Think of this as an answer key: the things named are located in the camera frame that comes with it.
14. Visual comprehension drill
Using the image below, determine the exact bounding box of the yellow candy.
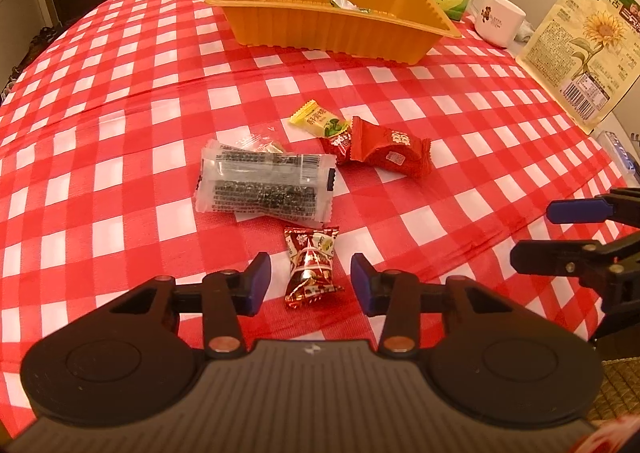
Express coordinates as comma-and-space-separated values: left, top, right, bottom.
290, 100, 350, 138

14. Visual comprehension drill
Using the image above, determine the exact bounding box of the orange plastic tray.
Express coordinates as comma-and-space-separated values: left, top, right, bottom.
205, 0, 462, 66

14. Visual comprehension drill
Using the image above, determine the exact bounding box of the clear candy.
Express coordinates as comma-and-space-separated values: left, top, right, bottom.
240, 133, 286, 155

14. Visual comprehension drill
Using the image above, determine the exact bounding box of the clear packet of dark bars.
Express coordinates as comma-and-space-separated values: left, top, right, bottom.
194, 140, 337, 228

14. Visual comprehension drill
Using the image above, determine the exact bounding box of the quilted beige chair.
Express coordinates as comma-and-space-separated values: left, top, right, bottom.
587, 358, 640, 426

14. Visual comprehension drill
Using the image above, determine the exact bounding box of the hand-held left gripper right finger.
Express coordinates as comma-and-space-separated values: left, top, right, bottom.
350, 253, 547, 356

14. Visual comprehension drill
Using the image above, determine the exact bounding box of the row of shoes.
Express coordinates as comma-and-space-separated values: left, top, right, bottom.
0, 23, 58, 101

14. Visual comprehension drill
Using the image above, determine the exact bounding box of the white mug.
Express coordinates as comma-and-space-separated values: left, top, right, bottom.
469, 0, 533, 48

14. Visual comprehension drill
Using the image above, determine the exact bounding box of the dark red candy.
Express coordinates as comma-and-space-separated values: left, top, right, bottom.
282, 227, 346, 311

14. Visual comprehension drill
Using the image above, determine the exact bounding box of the sunflower seed bag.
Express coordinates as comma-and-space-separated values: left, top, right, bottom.
515, 0, 640, 136

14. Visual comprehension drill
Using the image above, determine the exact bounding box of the silver vacuum snack packet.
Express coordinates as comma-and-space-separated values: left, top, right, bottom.
330, 0, 373, 14

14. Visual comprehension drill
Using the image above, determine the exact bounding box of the red checked tablecloth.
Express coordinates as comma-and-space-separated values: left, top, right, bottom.
0, 0, 640, 439

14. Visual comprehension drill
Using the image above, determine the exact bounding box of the small red candy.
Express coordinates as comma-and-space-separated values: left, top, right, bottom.
320, 126, 356, 165

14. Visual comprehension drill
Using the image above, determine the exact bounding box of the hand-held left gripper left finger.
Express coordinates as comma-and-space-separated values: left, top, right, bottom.
75, 252, 273, 360

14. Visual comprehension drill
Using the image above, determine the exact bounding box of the blue and white small box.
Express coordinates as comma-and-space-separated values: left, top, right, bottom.
597, 130, 638, 174

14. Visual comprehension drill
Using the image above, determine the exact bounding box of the red snack packet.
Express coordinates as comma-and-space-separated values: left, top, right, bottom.
347, 116, 433, 179

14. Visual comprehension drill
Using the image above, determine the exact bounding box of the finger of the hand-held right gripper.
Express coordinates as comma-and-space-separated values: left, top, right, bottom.
546, 187, 640, 226
510, 239, 615, 280

